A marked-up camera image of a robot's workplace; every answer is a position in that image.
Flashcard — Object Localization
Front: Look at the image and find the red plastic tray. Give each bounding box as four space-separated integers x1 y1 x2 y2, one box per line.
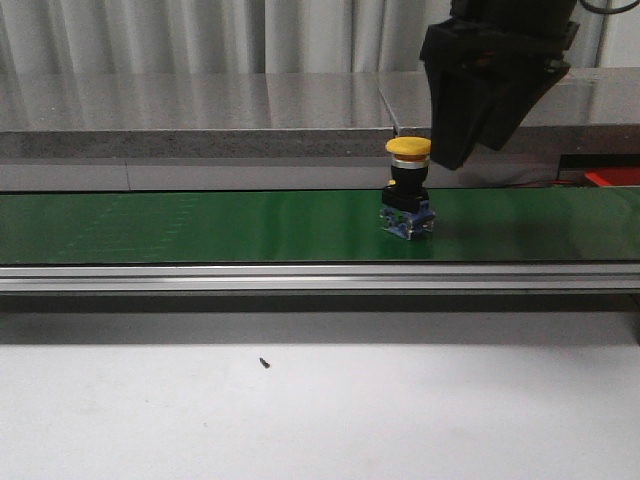
584 167 640 187

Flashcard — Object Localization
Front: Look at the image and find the yellow mushroom push button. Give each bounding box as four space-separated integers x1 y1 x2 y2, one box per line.
380 136 435 240

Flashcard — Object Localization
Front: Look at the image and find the metal conveyor support bracket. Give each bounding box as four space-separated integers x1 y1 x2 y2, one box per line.
629 294 640 345

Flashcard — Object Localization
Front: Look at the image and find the aluminium conveyor frame rail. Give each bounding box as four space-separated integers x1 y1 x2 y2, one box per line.
1 262 639 294

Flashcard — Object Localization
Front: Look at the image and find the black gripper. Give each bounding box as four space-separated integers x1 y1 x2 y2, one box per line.
420 0 578 170

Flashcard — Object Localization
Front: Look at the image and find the green conveyor belt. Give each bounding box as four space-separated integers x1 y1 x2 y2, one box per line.
1 187 639 266

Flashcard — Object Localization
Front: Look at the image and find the grey stone shelf slab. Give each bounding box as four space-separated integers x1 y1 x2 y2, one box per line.
1 68 639 159

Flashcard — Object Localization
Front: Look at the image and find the white pleated curtain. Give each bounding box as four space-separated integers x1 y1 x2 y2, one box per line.
0 0 640 76

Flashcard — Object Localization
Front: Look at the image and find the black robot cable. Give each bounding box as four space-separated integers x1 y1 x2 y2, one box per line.
578 0 636 15

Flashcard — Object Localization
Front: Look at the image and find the red black wire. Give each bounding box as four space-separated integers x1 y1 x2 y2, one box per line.
492 178 581 189

